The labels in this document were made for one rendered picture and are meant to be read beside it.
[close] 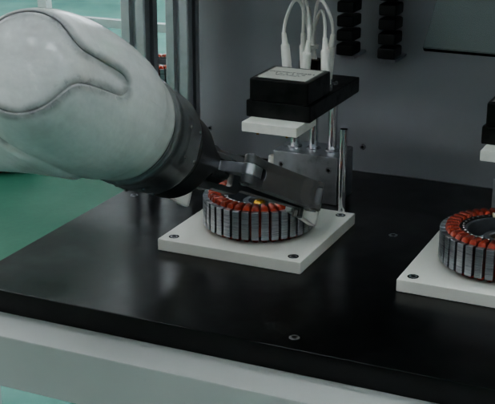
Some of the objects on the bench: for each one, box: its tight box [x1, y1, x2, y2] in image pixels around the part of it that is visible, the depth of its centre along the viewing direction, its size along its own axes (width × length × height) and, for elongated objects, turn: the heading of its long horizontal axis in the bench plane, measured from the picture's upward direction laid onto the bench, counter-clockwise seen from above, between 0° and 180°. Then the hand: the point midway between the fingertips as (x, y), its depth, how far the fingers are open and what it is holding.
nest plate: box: [158, 208, 355, 274], centre depth 117 cm, size 15×15×1 cm
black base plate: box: [0, 156, 495, 404], centre depth 114 cm, size 47×64×2 cm
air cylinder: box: [273, 139, 353, 205], centre depth 129 cm, size 5×8×6 cm
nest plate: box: [396, 230, 495, 312], centre depth 107 cm, size 15×15×1 cm
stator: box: [203, 180, 312, 242], centre depth 116 cm, size 11×11×4 cm
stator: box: [438, 208, 495, 284], centre depth 107 cm, size 11×11×4 cm
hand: (246, 199), depth 113 cm, fingers open, 13 cm apart
